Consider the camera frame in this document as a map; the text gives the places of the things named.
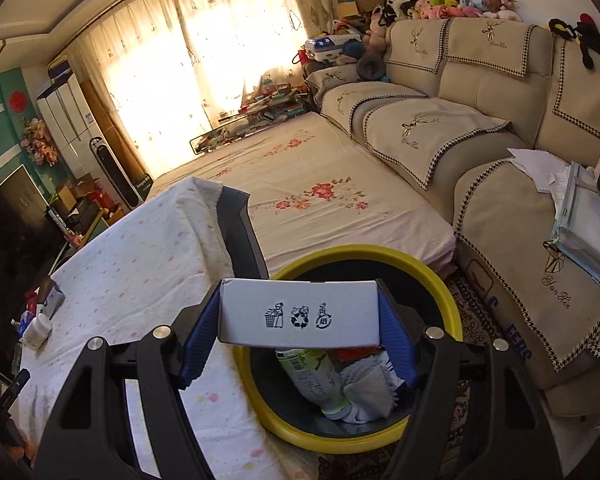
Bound blue box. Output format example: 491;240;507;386
47;55;74;81

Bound open cardboard box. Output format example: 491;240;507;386
55;175;101;213

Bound star print bag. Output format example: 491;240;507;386
305;35;364;64

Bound black white tower fan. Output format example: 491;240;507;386
89;136;141;209

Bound grey cushion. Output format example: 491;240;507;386
355;52;389;81

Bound white crumpled cloth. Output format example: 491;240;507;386
339;355;400;424

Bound black yellow plush toy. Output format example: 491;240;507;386
549;12;600;72

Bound white dotted tablecloth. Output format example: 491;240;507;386
17;177;322;480

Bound blue white tissue pack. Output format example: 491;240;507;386
36;280;66;319

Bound brown teddy bear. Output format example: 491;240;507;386
362;10;397;52

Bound white cabinet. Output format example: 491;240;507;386
36;74;107;182

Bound cream embroidered curtains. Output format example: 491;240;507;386
62;0;332;172

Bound cluttered glass coffee table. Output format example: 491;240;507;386
189;80;312;156

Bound black television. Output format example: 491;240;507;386
0;165;57;377

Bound white cardboard box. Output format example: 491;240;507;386
216;278;384;350

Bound hanging flower decoration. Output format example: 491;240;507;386
21;117;61;166

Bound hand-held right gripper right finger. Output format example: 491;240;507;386
375;280;563;480

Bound stack of blue plastic folders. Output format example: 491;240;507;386
550;160;600;297

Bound row of plush toys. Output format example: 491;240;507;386
342;0;524;24

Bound yellow rimmed black bin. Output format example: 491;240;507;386
232;244;464;454

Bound green white plastic bottle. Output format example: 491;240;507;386
275;347;352;421

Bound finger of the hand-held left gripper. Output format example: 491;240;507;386
0;369;31;421

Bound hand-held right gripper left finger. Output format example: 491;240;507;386
32;280;226;480

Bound floral bed sheet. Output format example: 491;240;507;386
145;112;457;267

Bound beige sofa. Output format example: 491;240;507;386
305;17;600;417

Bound tall black white box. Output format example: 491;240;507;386
50;207;79;239

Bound loose white papers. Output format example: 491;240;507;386
507;147;577;194

